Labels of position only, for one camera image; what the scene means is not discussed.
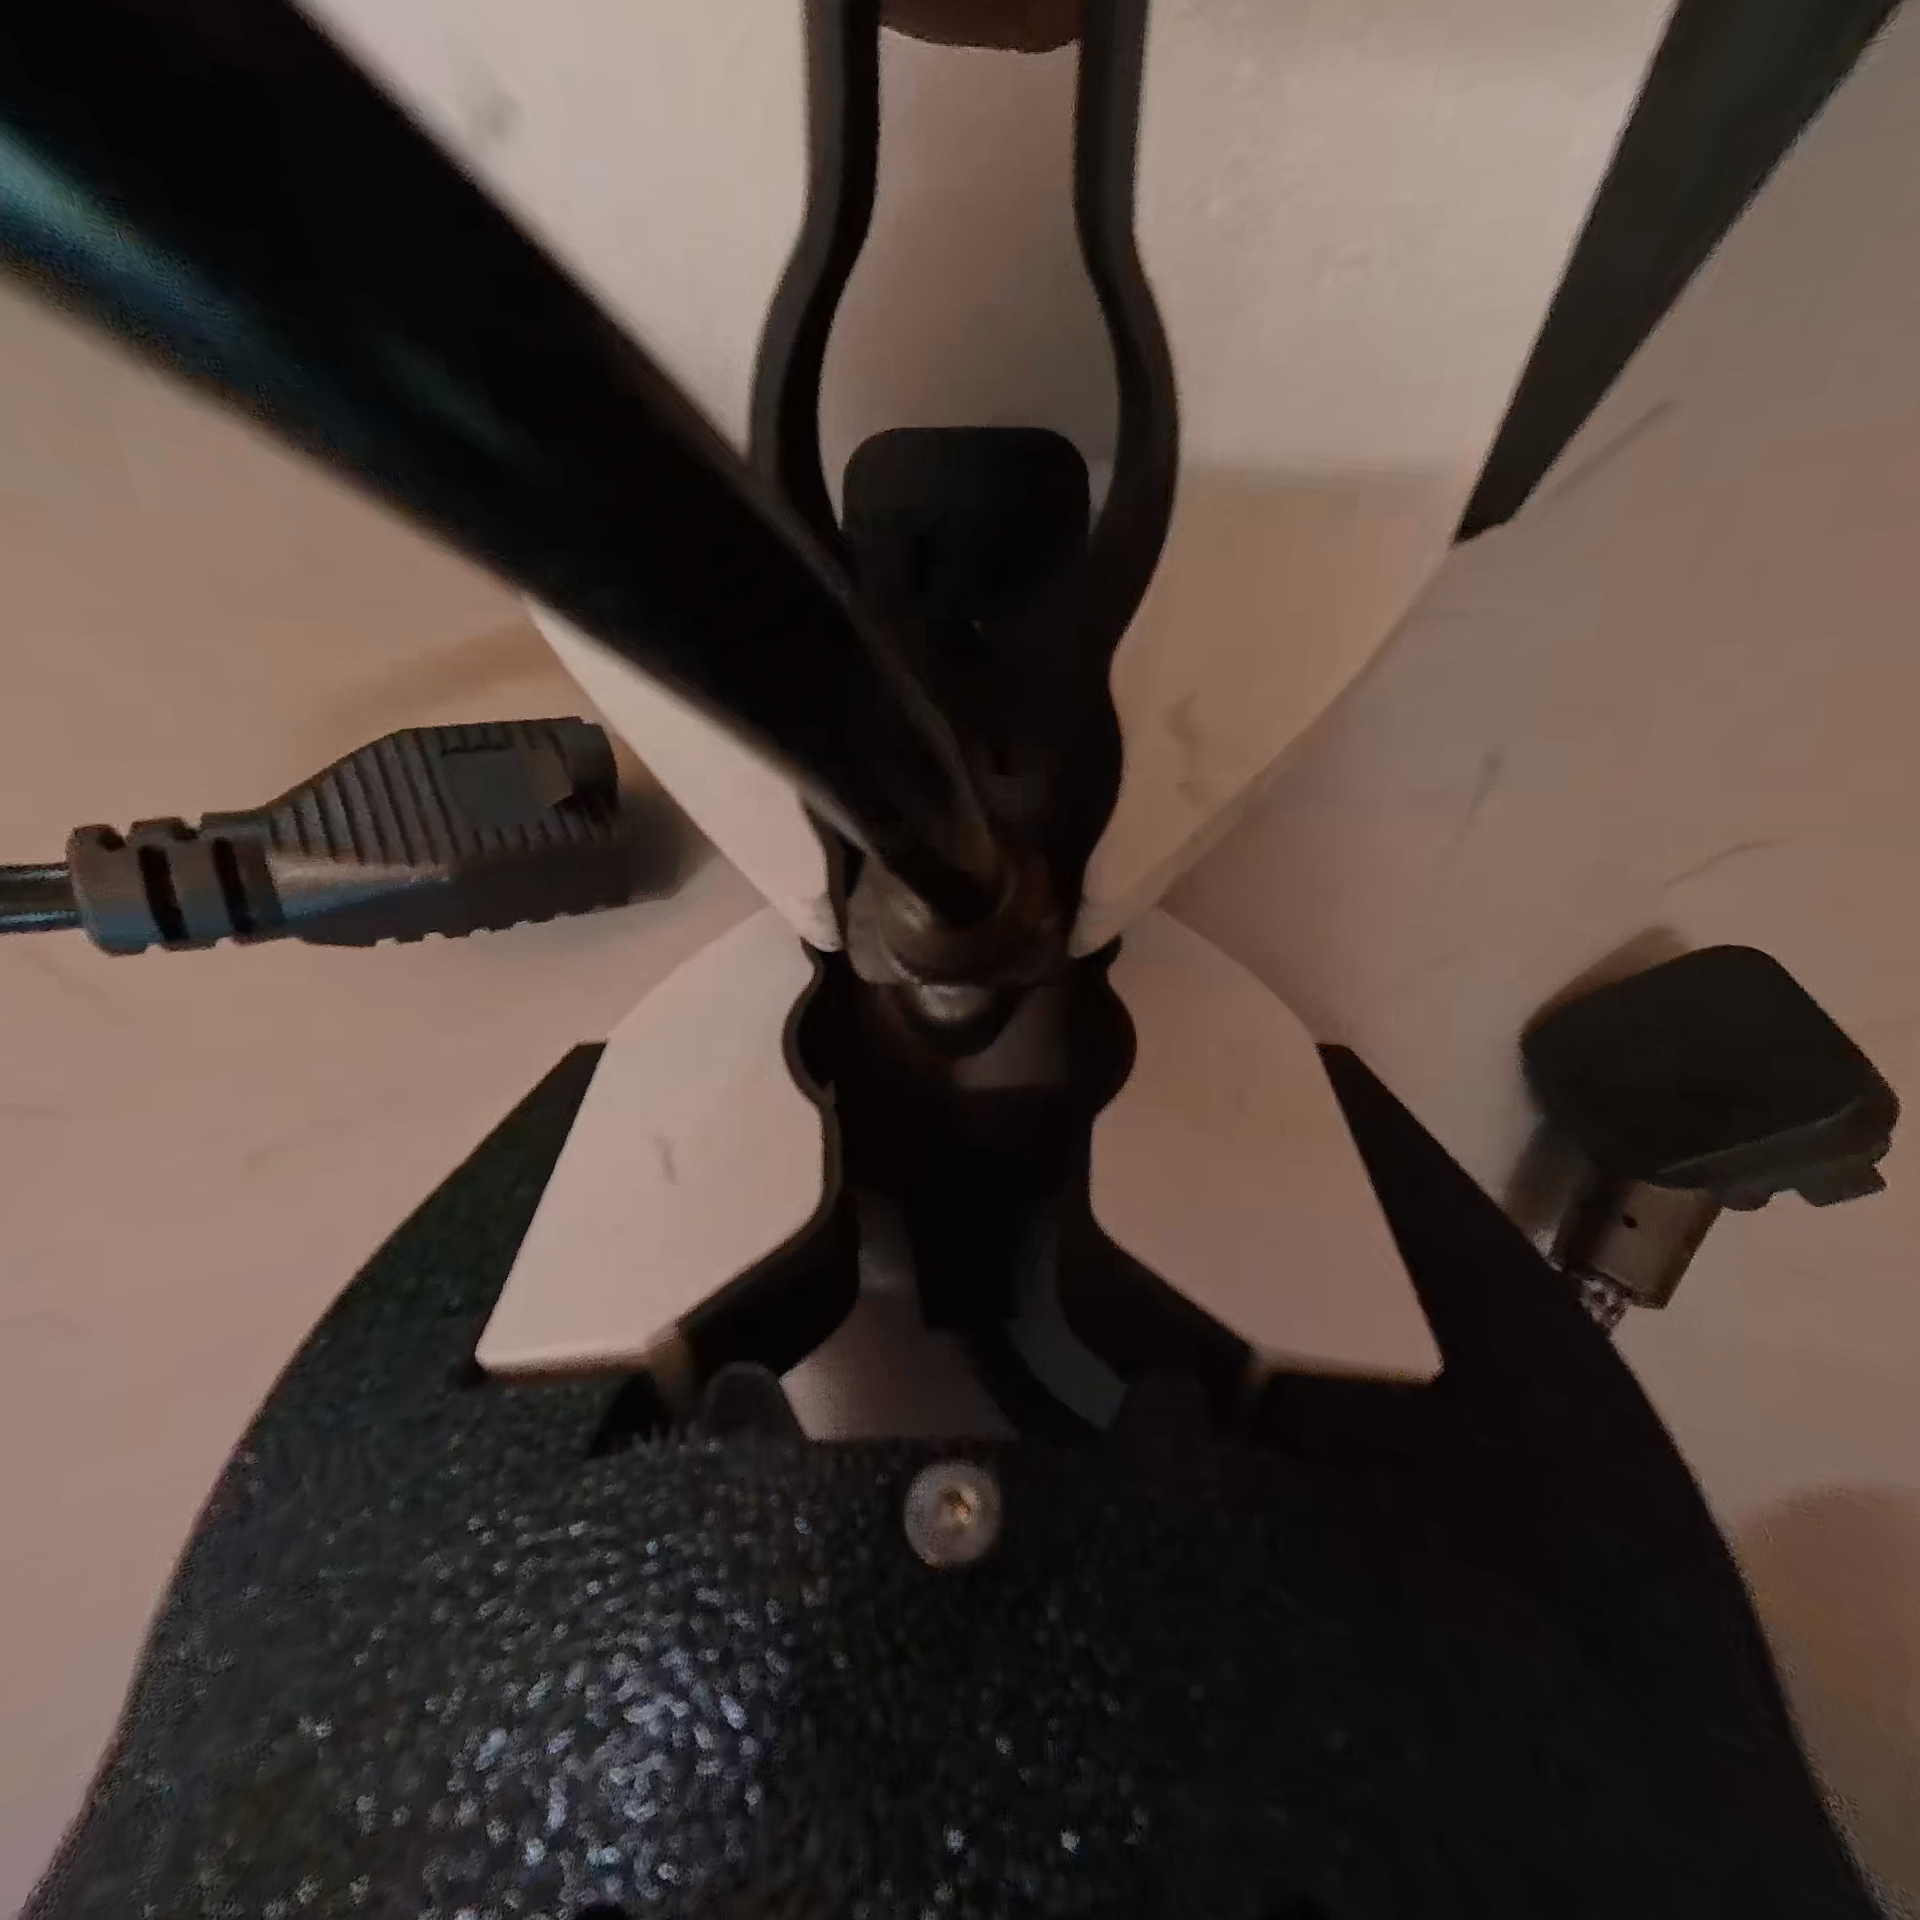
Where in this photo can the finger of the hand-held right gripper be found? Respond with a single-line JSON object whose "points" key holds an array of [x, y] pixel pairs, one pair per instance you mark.
{"points": [[630, 182], [1350, 375]]}

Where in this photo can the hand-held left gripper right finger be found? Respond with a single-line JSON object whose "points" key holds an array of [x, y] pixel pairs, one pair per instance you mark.
{"points": [[1261, 1200]]}

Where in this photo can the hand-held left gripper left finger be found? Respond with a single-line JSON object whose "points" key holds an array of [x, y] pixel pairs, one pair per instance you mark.
{"points": [[662, 1200]]}

